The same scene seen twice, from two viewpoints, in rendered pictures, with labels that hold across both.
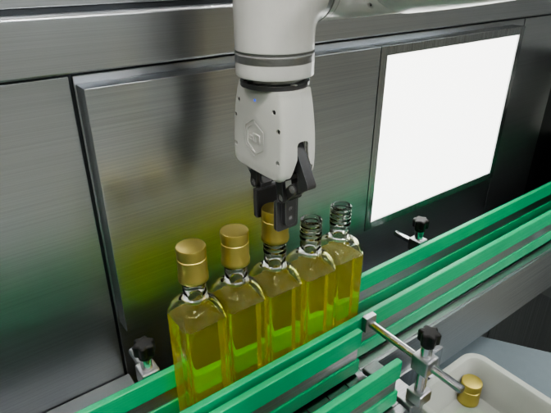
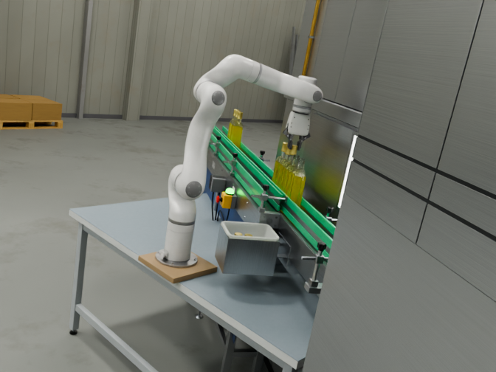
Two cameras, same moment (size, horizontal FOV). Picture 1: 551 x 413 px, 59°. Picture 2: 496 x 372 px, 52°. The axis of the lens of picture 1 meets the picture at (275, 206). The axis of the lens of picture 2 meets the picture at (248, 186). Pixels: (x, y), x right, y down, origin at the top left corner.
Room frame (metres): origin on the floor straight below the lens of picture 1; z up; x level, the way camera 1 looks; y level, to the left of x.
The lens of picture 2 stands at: (1.14, -2.25, 1.73)
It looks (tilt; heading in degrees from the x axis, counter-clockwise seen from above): 15 degrees down; 109
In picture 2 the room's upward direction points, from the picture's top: 10 degrees clockwise
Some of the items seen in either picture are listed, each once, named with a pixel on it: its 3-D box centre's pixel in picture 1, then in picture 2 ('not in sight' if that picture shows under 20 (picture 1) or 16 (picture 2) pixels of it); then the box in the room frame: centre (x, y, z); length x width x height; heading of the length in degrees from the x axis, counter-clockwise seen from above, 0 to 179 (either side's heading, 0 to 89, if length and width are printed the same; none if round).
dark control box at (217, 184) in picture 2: not in sight; (217, 184); (0.04, 0.34, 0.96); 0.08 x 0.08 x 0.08; 37
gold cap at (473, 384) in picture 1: (470, 390); not in sight; (0.60, -0.33, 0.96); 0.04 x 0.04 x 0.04
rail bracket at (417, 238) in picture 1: (407, 244); (331, 222); (0.82, -0.26, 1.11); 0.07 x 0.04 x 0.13; 37
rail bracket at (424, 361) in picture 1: (409, 356); (269, 198); (0.52, -0.19, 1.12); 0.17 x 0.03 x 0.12; 37
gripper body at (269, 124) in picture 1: (275, 120); (299, 122); (0.53, 0.00, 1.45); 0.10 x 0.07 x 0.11; 36
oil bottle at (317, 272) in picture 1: (307, 311); (290, 187); (0.56, -0.05, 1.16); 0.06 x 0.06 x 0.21; 36
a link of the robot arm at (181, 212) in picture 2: not in sight; (183, 193); (0.16, -0.32, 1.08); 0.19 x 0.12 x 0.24; 135
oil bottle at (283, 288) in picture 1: (275, 327); (286, 184); (0.53, 0.00, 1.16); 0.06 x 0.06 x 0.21; 36
